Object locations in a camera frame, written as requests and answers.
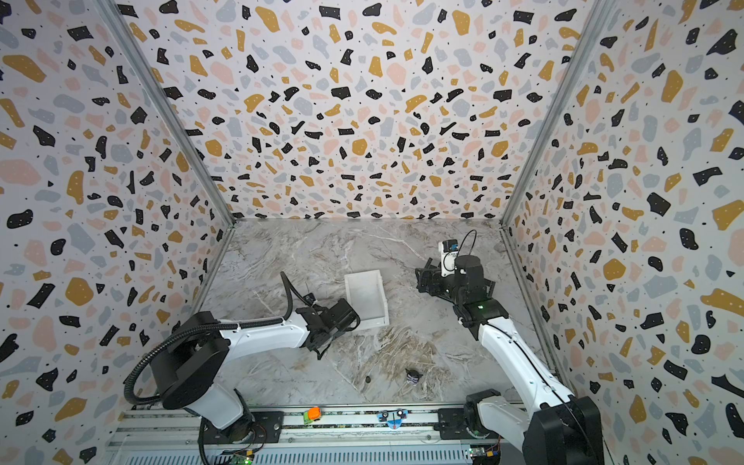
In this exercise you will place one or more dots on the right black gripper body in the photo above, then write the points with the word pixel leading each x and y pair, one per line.
pixel 450 287

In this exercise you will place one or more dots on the right aluminium corner post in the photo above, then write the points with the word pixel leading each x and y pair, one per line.
pixel 596 21

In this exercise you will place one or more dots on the left aluminium corner post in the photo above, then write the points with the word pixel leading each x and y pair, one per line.
pixel 110 14

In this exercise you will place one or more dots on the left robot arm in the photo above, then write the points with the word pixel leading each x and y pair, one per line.
pixel 186 369

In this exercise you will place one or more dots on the small dark bolt object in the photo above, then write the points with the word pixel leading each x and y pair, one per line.
pixel 412 376

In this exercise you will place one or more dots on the white plastic bin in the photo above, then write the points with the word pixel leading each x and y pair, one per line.
pixel 365 293

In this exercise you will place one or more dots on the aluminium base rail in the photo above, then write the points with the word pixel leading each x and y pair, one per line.
pixel 346 434

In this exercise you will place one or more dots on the aluminium corner post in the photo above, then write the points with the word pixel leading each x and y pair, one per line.
pixel 110 14
pixel 596 21

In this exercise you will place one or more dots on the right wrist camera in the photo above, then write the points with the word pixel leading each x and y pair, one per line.
pixel 449 250

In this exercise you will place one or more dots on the blue small toy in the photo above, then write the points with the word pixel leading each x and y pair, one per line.
pixel 393 419

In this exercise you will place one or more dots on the orange green toy car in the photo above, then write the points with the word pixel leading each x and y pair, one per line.
pixel 312 415

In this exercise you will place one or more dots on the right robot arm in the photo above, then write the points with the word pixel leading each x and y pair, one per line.
pixel 553 426

